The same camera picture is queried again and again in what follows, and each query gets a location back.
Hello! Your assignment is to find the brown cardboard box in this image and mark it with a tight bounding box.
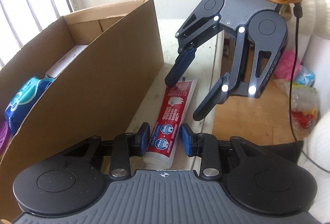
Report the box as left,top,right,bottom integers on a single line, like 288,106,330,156
1,0,164,221

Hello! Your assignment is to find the blue wet wipes pack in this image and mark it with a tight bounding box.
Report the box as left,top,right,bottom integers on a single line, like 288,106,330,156
5,76,54,135

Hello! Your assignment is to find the pink plastic bag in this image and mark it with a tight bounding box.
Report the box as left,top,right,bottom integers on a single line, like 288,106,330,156
274,50,295,80

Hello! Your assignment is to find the clear plastic snack bag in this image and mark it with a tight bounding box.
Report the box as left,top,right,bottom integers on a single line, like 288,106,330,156
275,65,320,136

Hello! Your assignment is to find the white cardboard box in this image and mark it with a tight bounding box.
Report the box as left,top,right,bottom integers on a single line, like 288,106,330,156
45,45,87,78

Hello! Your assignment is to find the red toothpaste tube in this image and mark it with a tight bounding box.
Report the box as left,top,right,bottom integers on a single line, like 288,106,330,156
143,77,197,170

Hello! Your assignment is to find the purple lid air freshener jar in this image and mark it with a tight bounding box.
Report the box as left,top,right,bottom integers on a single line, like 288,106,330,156
0,121,12,156

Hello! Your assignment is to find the black cable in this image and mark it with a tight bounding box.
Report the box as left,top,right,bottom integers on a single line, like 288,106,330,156
289,0,330,174

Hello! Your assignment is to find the white sweater forearm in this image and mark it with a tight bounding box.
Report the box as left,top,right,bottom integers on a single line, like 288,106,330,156
298,0,329,223

